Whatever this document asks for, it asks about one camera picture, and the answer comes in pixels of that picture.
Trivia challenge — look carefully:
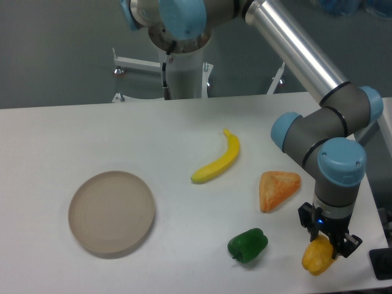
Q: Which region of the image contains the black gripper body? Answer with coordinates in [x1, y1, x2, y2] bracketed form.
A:
[298, 202, 363, 258]

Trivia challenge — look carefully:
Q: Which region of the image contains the yellow toy bell pepper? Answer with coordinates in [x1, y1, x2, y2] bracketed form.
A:
[301, 235, 335, 276]

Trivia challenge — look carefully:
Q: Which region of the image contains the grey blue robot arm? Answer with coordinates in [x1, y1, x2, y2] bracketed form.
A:
[119, 1, 383, 257]

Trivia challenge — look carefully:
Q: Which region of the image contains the green toy bell pepper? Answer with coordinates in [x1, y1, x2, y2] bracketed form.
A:
[227, 228, 269, 263]

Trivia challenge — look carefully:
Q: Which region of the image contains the beige round plate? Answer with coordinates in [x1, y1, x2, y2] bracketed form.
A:
[68, 171, 156, 259]

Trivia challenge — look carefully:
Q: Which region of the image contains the orange triangular toy sandwich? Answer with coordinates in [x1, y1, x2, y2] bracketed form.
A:
[259, 171, 301, 213]

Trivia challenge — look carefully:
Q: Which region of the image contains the black device at table edge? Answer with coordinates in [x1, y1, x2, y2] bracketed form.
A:
[369, 248, 392, 281]

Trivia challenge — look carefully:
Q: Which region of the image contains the yellow toy banana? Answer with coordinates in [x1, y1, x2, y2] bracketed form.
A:
[190, 129, 241, 184]

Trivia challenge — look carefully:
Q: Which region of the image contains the blue bag in background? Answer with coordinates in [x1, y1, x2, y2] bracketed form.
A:
[314, 0, 361, 16]

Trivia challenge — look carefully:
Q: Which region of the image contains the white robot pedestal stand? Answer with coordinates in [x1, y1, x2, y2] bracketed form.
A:
[110, 26, 287, 104]

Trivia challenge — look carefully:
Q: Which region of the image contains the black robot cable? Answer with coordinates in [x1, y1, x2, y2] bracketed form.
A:
[161, 40, 177, 101]

